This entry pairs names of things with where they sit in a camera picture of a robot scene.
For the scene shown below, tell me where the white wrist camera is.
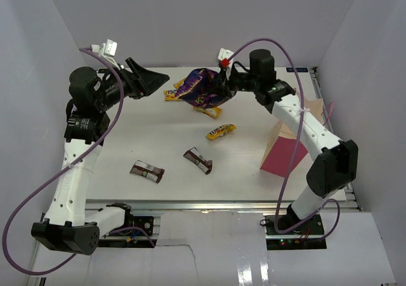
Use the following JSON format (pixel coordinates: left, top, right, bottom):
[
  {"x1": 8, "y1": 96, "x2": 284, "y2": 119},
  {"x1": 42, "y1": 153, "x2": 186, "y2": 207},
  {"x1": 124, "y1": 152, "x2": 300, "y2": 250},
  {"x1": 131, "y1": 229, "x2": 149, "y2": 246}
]
[
  {"x1": 90, "y1": 39, "x2": 122, "y2": 70},
  {"x1": 218, "y1": 48, "x2": 234, "y2": 78}
]

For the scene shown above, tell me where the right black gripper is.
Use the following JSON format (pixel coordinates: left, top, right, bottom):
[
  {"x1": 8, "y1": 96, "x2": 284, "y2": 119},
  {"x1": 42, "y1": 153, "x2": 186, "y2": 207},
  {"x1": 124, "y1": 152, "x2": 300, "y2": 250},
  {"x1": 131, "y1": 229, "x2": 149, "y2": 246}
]
[{"x1": 206, "y1": 65, "x2": 261, "y2": 99}]

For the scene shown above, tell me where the purple chips bag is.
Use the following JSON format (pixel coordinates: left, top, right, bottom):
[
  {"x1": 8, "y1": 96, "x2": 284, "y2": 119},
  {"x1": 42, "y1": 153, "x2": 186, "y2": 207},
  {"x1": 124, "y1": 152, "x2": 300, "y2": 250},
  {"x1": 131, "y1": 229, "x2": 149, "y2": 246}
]
[{"x1": 176, "y1": 68, "x2": 226, "y2": 108}]

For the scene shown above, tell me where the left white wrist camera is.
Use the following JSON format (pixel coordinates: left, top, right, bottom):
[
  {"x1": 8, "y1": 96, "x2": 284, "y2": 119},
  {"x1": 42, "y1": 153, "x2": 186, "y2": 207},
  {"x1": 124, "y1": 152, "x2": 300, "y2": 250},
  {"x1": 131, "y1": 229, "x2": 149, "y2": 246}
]
[{"x1": 90, "y1": 39, "x2": 122, "y2": 70}]

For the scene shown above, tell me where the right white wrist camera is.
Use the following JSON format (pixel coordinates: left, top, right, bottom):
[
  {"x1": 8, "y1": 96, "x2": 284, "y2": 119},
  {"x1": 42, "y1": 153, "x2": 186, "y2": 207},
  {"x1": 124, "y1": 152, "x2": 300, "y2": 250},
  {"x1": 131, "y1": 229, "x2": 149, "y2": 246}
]
[{"x1": 218, "y1": 48, "x2": 234, "y2": 78}]

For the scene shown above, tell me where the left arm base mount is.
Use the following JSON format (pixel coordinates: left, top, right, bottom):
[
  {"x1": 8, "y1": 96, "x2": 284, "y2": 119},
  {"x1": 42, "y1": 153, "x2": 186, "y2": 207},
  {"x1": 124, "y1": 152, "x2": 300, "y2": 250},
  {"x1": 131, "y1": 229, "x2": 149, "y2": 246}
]
[{"x1": 98, "y1": 215, "x2": 157, "y2": 248}]

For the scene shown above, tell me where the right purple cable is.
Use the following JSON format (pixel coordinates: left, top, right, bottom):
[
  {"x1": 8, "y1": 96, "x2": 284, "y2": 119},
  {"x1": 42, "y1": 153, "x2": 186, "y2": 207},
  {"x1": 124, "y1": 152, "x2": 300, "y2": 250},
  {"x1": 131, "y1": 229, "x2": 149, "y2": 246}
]
[{"x1": 226, "y1": 37, "x2": 341, "y2": 243}]

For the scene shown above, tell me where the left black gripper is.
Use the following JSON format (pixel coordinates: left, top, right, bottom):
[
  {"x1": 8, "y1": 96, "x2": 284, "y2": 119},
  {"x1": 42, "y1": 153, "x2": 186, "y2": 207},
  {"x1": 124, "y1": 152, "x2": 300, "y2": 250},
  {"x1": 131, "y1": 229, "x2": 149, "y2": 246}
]
[{"x1": 95, "y1": 57, "x2": 169, "y2": 111}]

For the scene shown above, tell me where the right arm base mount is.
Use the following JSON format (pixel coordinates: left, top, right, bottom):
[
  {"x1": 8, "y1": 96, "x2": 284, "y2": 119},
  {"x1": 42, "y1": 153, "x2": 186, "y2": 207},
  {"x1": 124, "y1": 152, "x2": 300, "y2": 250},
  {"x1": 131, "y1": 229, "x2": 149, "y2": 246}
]
[{"x1": 259, "y1": 214, "x2": 327, "y2": 251}]

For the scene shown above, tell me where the brown chocolate bar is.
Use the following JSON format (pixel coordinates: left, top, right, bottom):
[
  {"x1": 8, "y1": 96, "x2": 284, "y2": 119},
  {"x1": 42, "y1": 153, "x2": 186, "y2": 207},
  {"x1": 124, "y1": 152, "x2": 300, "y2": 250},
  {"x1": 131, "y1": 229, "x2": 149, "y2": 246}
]
[
  {"x1": 129, "y1": 160, "x2": 165, "y2": 183},
  {"x1": 183, "y1": 147, "x2": 213, "y2": 174}
]

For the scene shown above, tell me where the yellow M&M packet top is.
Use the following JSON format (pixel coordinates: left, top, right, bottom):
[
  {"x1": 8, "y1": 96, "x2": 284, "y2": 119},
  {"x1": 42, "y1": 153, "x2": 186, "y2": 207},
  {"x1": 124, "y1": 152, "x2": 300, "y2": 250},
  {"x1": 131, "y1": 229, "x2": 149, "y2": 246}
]
[{"x1": 173, "y1": 78, "x2": 185, "y2": 89}]

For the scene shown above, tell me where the aluminium front rail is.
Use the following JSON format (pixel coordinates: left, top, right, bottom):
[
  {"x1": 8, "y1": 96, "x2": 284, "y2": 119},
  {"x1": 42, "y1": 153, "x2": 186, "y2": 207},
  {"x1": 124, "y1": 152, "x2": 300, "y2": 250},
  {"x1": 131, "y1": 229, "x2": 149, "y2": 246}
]
[{"x1": 82, "y1": 200, "x2": 342, "y2": 212}]

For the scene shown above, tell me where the yellow m&m packet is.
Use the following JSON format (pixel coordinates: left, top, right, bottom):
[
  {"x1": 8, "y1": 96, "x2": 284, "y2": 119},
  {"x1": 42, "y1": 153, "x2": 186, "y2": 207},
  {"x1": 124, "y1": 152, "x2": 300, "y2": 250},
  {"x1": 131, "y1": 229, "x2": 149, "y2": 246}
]
[
  {"x1": 173, "y1": 78, "x2": 185, "y2": 89},
  {"x1": 206, "y1": 124, "x2": 237, "y2": 140},
  {"x1": 164, "y1": 89, "x2": 180, "y2": 101}
]

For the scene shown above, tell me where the yellow snack bar packet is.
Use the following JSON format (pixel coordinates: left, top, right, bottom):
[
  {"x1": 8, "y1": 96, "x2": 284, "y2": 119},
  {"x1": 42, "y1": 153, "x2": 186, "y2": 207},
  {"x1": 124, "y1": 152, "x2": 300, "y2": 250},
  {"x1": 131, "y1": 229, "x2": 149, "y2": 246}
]
[{"x1": 193, "y1": 107, "x2": 222, "y2": 118}]

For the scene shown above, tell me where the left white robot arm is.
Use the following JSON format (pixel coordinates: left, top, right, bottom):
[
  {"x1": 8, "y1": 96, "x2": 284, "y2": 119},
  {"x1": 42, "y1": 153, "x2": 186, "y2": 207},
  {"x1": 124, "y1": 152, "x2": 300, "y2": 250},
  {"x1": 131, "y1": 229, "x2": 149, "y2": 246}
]
[{"x1": 31, "y1": 58, "x2": 169, "y2": 255}]

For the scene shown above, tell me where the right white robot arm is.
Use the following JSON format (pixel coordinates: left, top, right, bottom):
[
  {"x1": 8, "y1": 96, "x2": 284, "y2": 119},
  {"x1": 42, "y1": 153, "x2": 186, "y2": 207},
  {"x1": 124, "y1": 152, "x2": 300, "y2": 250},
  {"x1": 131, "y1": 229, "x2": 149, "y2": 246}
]
[{"x1": 218, "y1": 49, "x2": 358, "y2": 235}]

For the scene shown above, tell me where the pink paper bag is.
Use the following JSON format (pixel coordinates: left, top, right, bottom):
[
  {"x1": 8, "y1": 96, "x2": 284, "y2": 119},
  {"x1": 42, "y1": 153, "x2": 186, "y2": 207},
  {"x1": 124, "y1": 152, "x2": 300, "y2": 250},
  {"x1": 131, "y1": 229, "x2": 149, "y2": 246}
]
[{"x1": 260, "y1": 98, "x2": 334, "y2": 177}]

